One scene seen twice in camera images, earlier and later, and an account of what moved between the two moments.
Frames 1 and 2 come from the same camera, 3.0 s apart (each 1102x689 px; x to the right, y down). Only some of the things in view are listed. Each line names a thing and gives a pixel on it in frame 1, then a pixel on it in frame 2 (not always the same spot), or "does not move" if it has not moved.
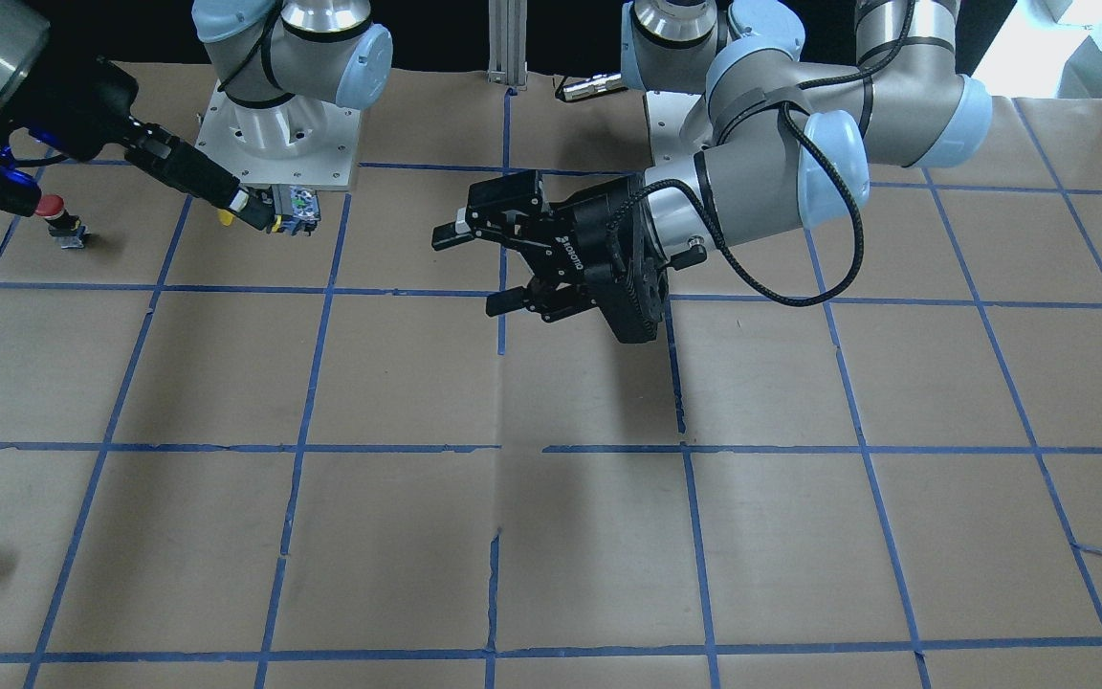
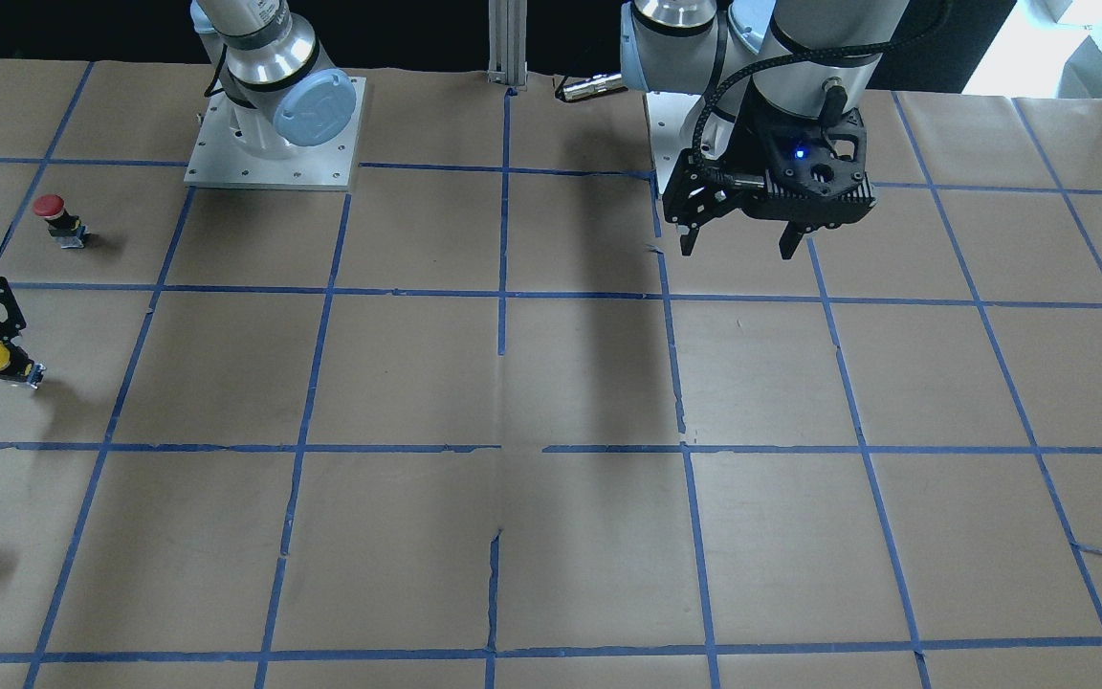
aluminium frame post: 507,31 does not move
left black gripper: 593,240 → 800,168
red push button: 61,224 does not move
